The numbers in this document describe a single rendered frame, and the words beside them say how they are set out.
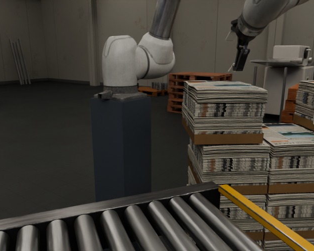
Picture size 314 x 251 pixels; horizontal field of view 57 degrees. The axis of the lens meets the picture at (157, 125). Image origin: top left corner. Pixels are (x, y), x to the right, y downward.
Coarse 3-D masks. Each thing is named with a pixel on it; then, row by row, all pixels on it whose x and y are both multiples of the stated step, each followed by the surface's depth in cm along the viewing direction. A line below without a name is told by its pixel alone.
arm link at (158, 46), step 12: (168, 0) 125; (180, 0) 128; (156, 12) 129; (168, 12) 127; (156, 24) 131; (168, 24) 130; (144, 36) 135; (156, 36) 133; (168, 36) 135; (144, 48) 134; (156, 48) 132; (168, 48) 135; (156, 60) 134; (168, 60) 139; (156, 72) 138; (168, 72) 145
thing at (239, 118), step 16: (192, 96) 123; (208, 96) 113; (224, 96) 114; (240, 96) 114; (256, 96) 114; (192, 112) 122; (208, 112) 116; (224, 112) 116; (240, 112) 116; (256, 112) 117; (192, 128) 121; (208, 128) 118; (224, 128) 118; (240, 128) 118; (256, 128) 119
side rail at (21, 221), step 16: (160, 192) 86; (176, 192) 86; (192, 192) 86; (208, 192) 88; (64, 208) 77; (80, 208) 77; (96, 208) 77; (112, 208) 77; (144, 208) 80; (0, 224) 70; (16, 224) 70; (32, 224) 70; (96, 224) 76
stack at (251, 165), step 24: (192, 144) 147; (216, 144) 121; (240, 144) 121; (264, 144) 122; (288, 144) 121; (312, 144) 121; (216, 168) 121; (240, 168) 122; (264, 168) 123; (288, 168) 124; (312, 168) 124; (312, 192) 129; (240, 216) 128; (288, 216) 129; (312, 216) 130; (192, 240) 152; (264, 240) 133; (312, 240) 133
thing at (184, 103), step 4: (184, 84) 146; (184, 88) 145; (188, 88) 134; (184, 92) 146; (184, 96) 146; (184, 100) 146; (184, 104) 144; (184, 108) 142; (184, 112) 143; (184, 116) 143
